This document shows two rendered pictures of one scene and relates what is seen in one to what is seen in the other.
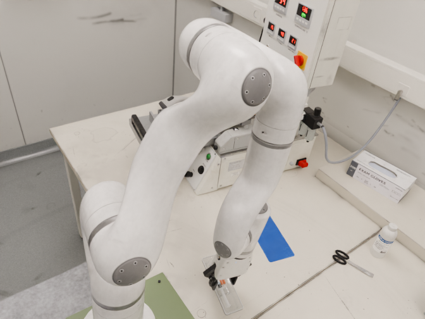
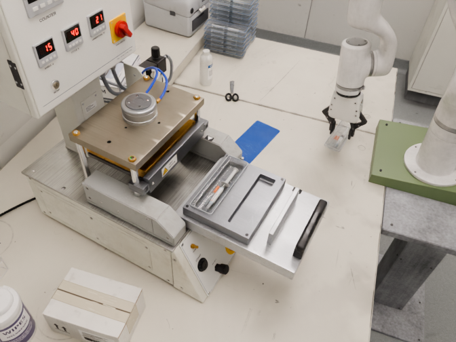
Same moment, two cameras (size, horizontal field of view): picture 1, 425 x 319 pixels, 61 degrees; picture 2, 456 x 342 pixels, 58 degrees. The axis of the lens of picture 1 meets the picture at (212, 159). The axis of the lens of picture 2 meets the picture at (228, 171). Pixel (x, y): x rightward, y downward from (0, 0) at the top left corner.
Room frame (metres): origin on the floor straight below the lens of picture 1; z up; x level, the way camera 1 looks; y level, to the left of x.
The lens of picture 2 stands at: (1.53, 0.61, 1.71)
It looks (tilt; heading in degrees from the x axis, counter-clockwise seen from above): 46 degrees down; 236
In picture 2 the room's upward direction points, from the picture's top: 4 degrees clockwise
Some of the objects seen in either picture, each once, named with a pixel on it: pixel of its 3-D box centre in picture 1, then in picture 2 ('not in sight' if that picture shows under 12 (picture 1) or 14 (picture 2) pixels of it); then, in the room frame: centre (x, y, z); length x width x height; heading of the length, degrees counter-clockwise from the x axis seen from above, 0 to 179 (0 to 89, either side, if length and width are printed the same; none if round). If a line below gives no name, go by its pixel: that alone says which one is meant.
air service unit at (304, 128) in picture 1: (307, 121); (153, 75); (1.17, -0.33, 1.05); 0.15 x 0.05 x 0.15; 30
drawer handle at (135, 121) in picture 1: (139, 129); (311, 227); (1.07, 0.27, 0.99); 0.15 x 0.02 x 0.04; 30
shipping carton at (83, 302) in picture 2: not in sight; (96, 309); (1.53, 0.13, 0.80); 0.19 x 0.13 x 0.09; 130
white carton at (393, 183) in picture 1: (380, 175); (115, 76); (1.18, -0.69, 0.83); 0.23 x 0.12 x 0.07; 49
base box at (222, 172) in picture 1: (240, 143); (156, 189); (1.27, -0.11, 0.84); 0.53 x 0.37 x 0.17; 120
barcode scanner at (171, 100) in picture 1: (178, 102); not in sight; (1.63, 0.21, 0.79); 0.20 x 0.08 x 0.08; 130
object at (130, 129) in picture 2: not in sight; (136, 114); (1.29, -0.15, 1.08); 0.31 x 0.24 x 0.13; 30
